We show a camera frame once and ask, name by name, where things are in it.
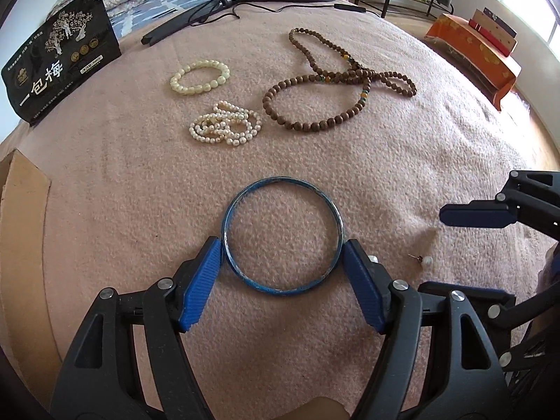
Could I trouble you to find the white pearl earring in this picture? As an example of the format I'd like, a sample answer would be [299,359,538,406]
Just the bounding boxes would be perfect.
[409,254,434,268]

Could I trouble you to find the blue bangle bracelet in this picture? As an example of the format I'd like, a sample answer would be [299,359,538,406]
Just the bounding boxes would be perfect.
[220,175,346,297]

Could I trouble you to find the brown wooden bead necklace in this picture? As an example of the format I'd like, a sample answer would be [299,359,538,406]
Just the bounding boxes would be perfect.
[261,27,419,133]

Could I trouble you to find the white pearl necklace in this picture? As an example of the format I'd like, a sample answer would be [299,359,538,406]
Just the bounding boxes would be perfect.
[188,100,263,148]

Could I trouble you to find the cream bead bracelet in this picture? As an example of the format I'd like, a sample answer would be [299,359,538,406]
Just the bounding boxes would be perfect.
[169,59,232,97]

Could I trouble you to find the cardboard box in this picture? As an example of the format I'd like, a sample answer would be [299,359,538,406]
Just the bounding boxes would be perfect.
[0,148,53,351]

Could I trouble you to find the orange cloth covered box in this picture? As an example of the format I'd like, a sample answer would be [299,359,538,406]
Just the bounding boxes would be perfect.
[425,13,521,111]

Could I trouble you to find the stacked books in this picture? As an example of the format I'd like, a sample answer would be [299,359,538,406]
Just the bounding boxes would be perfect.
[469,8,517,56]

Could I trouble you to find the black snack bag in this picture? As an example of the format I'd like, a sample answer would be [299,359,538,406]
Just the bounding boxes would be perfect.
[1,0,121,126]

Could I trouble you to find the black power cable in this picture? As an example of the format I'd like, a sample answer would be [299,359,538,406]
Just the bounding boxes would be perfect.
[187,0,382,25]

